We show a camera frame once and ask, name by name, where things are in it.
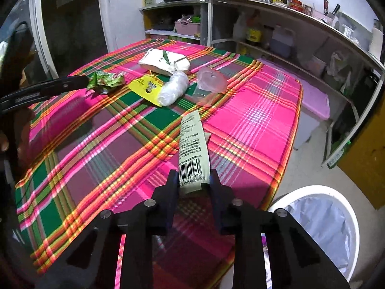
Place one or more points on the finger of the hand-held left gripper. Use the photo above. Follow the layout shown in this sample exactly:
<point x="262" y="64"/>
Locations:
<point x="69" y="83"/>

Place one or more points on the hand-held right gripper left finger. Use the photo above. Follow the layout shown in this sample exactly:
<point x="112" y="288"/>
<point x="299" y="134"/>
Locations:
<point x="168" y="204"/>

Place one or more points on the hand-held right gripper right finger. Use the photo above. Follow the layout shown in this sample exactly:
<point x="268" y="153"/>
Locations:
<point x="218" y="207"/>

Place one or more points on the green snack packet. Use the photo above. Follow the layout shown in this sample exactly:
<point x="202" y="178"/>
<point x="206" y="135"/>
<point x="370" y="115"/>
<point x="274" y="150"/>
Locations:
<point x="106" y="79"/>

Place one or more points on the pale green barcode wrapper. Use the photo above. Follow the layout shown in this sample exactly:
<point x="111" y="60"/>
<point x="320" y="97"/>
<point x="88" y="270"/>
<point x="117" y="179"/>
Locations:
<point x="194" y="150"/>

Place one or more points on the grey plastic bin liner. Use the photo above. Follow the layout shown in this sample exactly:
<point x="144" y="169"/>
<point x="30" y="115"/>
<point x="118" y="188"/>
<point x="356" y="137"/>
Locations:
<point x="324" y="228"/>

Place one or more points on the white round trash bin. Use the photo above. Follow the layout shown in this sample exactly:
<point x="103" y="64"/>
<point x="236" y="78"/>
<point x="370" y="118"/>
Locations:
<point x="346" y="198"/>

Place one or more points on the person's left hand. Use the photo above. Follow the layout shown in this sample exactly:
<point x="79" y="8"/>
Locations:
<point x="3" y="142"/>

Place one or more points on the yellow snack packet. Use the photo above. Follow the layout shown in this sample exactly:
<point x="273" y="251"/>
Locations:
<point x="144" y="87"/>

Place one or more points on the pink green plaid tablecloth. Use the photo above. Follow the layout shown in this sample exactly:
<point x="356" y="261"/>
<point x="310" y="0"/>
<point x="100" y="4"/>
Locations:
<point x="120" y="144"/>

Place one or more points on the white paper bag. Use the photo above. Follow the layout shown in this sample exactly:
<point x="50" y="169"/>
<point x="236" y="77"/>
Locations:
<point x="162" y="60"/>

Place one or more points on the clear crumpled plastic bag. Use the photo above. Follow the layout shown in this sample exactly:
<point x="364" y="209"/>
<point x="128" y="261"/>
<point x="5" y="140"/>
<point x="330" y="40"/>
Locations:
<point x="174" y="88"/>

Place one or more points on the small wooden shelf unit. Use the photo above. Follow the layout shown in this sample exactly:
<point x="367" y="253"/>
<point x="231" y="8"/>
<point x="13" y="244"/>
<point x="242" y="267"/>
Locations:
<point x="168" y="6"/>

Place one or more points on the clear plastic cup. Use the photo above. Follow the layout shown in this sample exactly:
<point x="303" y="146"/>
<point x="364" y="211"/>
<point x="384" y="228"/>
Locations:
<point x="212" y="79"/>

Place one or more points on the pink plastic basket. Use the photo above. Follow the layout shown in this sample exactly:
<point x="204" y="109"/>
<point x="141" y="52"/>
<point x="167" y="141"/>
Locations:
<point x="188" y="28"/>

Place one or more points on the small green bottle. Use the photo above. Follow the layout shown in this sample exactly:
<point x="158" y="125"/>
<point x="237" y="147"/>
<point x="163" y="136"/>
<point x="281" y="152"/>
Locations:
<point x="338" y="155"/>

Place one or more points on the pink lidded storage box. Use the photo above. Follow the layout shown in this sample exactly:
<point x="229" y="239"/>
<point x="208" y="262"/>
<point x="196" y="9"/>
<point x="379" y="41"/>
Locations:
<point x="312" y="102"/>

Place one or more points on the yellow wooden door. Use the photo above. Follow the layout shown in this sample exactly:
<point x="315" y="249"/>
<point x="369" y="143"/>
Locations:
<point x="367" y="162"/>

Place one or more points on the pink plastic tub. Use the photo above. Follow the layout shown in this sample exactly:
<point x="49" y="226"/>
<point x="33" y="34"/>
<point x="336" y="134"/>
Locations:
<point x="313" y="64"/>

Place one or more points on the dark jar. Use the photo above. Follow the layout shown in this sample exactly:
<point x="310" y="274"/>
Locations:
<point x="266" y="37"/>

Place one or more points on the grey plastic jug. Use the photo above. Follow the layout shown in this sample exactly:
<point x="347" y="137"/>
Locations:
<point x="282" y="42"/>

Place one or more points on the oil bottle yellow label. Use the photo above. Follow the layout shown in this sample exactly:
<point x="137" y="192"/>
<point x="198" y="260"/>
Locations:
<point x="253" y="31"/>

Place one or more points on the white plastic bottle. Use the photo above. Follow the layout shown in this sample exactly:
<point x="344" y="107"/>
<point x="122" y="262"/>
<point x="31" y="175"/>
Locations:
<point x="240" y="28"/>

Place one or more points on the crumpled plastic bags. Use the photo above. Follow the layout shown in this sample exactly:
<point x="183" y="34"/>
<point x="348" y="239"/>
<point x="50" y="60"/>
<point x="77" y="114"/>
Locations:
<point x="338" y="69"/>

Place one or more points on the grey metal shelf unit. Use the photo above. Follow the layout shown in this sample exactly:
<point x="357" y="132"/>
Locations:
<point x="270" y="9"/>

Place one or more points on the pink knife holder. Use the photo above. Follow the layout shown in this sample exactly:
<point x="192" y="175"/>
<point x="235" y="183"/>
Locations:
<point x="323" y="18"/>

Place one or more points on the small glass jar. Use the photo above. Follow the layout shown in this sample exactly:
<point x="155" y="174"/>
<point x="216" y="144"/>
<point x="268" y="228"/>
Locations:
<point x="307" y="9"/>

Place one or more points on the red jar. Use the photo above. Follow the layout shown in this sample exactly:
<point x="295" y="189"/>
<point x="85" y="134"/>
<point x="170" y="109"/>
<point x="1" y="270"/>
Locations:
<point x="297" y="4"/>

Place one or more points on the clear plastic container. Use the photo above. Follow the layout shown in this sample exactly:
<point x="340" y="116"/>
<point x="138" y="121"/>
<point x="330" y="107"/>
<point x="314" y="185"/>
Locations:
<point x="353" y="28"/>

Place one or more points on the white electric kettle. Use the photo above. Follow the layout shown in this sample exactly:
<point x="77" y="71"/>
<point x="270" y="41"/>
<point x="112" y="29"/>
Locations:
<point x="376" y="37"/>

